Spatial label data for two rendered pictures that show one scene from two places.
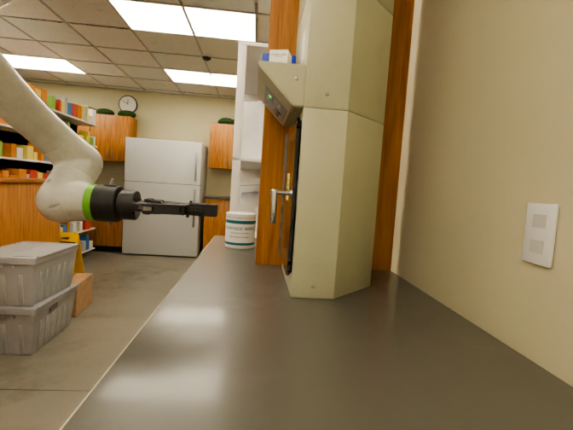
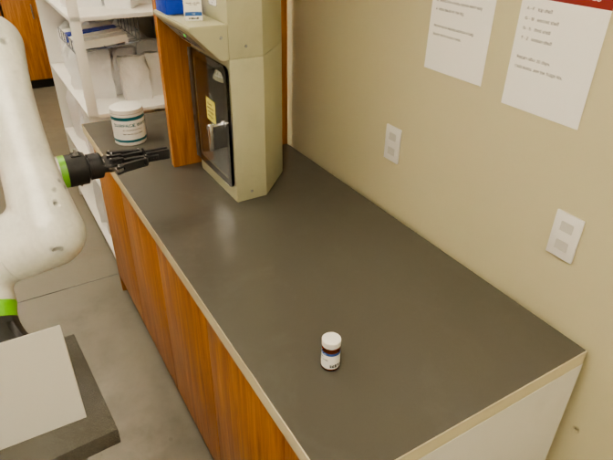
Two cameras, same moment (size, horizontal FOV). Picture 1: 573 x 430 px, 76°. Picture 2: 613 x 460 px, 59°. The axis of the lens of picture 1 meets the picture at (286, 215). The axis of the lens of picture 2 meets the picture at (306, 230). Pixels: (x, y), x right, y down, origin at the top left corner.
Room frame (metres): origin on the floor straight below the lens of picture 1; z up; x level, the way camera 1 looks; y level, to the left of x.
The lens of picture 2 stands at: (-0.63, 0.48, 1.81)
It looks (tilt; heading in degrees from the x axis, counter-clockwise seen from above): 31 degrees down; 334
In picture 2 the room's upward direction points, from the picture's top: 1 degrees clockwise
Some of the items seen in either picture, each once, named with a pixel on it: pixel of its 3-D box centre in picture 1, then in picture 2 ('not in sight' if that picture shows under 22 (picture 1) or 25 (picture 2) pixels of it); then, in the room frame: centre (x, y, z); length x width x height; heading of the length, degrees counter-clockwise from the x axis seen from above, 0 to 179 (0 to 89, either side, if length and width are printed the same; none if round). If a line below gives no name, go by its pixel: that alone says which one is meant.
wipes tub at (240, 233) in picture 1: (240, 229); (128, 123); (1.60, 0.20, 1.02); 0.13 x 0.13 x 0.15
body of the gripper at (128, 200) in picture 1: (141, 205); (104, 163); (0.92, 0.37, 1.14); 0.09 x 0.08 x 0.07; 95
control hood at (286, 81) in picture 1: (277, 99); (189, 34); (1.05, 0.05, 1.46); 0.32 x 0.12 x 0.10; 5
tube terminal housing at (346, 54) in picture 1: (337, 152); (245, 71); (1.07, -0.13, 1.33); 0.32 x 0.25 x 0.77; 5
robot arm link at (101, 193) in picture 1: (110, 201); (77, 168); (0.91, 0.44, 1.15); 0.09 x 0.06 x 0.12; 5
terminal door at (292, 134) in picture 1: (288, 195); (211, 117); (1.06, 0.00, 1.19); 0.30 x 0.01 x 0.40; 5
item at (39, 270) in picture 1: (29, 270); not in sight; (2.56, 1.80, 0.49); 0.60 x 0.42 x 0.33; 5
